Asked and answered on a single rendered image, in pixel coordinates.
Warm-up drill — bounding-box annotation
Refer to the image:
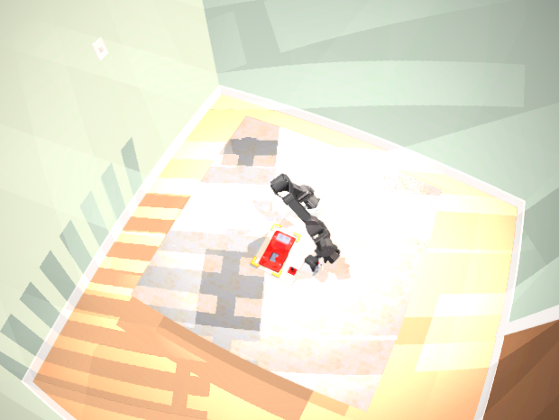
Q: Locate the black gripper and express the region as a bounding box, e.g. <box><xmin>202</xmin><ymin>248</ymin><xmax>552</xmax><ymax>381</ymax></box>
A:
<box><xmin>304</xmin><ymin>243</ymin><xmax>338</xmax><ymax>272</ymax></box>

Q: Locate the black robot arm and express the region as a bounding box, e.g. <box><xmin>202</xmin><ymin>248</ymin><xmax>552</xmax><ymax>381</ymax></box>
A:
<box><xmin>270</xmin><ymin>173</ymin><xmax>341</xmax><ymax>264</ymax></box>

